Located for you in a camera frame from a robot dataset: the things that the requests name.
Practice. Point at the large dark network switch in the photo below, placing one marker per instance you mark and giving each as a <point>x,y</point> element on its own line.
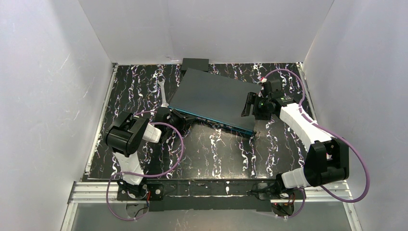
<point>215,99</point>

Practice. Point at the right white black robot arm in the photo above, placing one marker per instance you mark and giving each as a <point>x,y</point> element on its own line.
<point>327,158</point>

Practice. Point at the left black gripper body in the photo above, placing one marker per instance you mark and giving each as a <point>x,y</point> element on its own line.
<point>178,118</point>

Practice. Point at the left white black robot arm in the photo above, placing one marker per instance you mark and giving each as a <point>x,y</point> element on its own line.
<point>126,133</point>

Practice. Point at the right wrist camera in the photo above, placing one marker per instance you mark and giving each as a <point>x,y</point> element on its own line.
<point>272,89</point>

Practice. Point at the small black switch box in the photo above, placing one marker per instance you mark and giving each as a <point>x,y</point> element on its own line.
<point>195,63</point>

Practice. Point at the silver open-end wrench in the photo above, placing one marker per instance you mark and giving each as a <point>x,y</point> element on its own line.
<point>163,94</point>

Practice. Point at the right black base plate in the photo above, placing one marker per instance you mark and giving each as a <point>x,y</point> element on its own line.
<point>271,190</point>

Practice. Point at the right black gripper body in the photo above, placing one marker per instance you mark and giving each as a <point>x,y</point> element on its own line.
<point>251,104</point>

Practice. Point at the aluminium front rail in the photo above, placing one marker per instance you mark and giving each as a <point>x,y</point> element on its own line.
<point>99,192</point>

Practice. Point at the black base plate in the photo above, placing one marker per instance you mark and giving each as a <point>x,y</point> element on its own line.
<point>271,190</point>
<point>146,190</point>

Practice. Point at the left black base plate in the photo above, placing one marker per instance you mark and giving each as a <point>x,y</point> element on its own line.
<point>146,190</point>

